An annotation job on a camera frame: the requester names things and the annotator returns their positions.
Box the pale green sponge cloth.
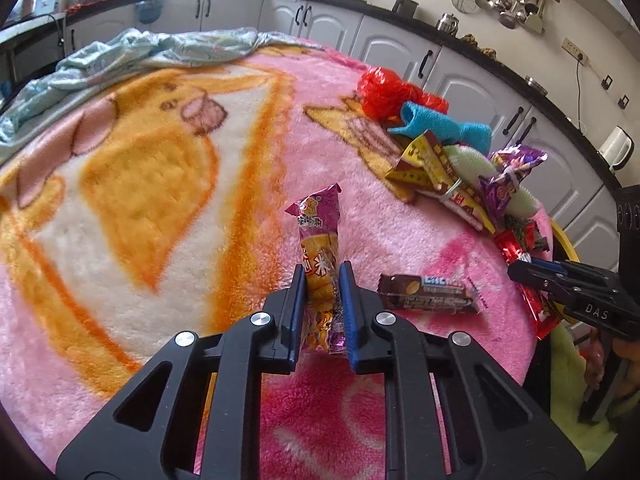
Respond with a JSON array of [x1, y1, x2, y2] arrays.
[[442, 143, 539, 219]]

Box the dark green snack packet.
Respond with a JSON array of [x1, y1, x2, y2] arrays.
[[504, 214, 551, 254]]

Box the hanging metal kitchen utensils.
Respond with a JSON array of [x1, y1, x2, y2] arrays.
[[474, 0, 549, 37]]

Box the brown chocolate bar wrapper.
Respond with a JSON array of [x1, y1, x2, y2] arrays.
[[376, 273, 482, 316]]

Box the white wall socket strip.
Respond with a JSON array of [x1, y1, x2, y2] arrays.
[[561, 36, 591, 64]]

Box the yellow rimmed black trash bin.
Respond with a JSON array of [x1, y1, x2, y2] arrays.
[[549, 218, 584, 329]]

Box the person's right hand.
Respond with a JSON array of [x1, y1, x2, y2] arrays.
[[585, 341, 607, 391]]

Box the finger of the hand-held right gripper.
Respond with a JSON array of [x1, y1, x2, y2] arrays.
[[529, 258, 622, 289], [506, 261, 629, 326]]

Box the pink yellow snack packet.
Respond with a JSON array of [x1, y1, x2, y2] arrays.
[[284, 183, 347, 357]]

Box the white kitchen cabinets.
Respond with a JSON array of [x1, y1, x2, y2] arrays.
[[0, 0, 623, 261]]

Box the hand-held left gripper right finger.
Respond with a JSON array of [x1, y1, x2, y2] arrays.
[[338, 261, 587, 480]]

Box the shiny red wrapper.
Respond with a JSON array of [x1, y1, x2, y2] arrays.
[[494, 229, 565, 342]]

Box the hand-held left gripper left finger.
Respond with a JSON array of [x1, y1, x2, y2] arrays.
[[55, 275, 307, 480]]

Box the blue hanging bag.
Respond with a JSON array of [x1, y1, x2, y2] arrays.
[[135, 0, 164, 25]]

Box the yellow red snack packet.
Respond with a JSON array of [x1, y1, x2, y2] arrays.
[[384, 129, 497, 234]]

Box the blue sponge cloth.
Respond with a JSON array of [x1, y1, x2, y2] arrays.
[[387, 101, 494, 156]]

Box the black power cable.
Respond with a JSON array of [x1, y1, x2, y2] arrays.
[[574, 59, 588, 133]]

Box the light blue printed cloth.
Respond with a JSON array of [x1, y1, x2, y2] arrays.
[[0, 27, 326, 148]]

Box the black kitchen countertop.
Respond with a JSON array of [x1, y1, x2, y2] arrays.
[[0, 0, 626, 191]]

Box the purple snack packet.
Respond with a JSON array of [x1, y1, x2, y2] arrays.
[[474, 143, 549, 234]]

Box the white electric kettle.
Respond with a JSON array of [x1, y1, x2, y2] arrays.
[[598, 126, 635, 171]]

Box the yellow green garment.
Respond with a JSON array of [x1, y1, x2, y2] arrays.
[[549, 324, 628, 463]]

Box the pink printed blanket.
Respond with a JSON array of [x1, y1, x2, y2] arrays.
[[0, 35, 553, 480]]

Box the red cloth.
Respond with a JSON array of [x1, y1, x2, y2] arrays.
[[66, 0, 142, 14]]

